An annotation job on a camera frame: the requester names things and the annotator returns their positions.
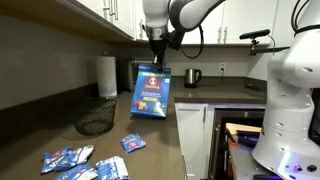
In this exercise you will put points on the blue snack pouch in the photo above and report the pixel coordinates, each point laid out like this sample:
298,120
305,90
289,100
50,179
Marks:
111,168
83,154
75,173
132,143
55,160

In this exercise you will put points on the stainless steel toaster oven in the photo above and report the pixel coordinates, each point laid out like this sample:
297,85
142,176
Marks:
128,76

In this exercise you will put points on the small dark countertop object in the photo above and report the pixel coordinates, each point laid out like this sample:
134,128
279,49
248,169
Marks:
253,86

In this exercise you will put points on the white cabinet door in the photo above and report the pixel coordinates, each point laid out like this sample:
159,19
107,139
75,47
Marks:
96,10
125,16
190,140
138,20
248,15
211,30

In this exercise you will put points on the perforated metal robot cart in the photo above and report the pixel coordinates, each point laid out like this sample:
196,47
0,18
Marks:
243,160

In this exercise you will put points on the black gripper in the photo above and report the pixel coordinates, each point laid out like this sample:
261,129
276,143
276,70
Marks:
158,46

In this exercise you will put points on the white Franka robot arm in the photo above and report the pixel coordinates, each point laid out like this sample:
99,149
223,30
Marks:
290,100

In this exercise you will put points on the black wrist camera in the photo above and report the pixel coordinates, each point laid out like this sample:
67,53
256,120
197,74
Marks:
175,40

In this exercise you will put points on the blue Annie's snack box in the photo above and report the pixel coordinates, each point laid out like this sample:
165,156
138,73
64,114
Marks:
150,91

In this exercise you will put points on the white upper cabinet door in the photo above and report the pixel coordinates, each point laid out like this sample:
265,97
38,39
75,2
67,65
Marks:
96,10
211,30
248,15
125,16
138,20

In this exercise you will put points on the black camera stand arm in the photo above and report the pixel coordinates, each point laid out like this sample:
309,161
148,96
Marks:
263,50

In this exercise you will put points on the light wooden board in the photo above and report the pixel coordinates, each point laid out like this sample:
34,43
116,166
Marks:
243,127

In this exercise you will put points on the white paper towel roll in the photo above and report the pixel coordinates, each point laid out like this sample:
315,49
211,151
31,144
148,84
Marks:
106,76

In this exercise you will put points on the black stereo camera bar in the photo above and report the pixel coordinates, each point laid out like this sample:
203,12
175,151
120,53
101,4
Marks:
255,33

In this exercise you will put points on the white wall outlet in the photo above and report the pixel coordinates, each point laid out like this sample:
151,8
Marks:
222,67

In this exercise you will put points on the stainless steel electric kettle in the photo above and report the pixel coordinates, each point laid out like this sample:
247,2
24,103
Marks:
191,78

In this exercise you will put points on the white lower cabinet door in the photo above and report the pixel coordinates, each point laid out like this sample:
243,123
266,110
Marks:
190,140

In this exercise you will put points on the stainless steel dishwasher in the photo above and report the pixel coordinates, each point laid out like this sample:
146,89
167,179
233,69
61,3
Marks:
240,116

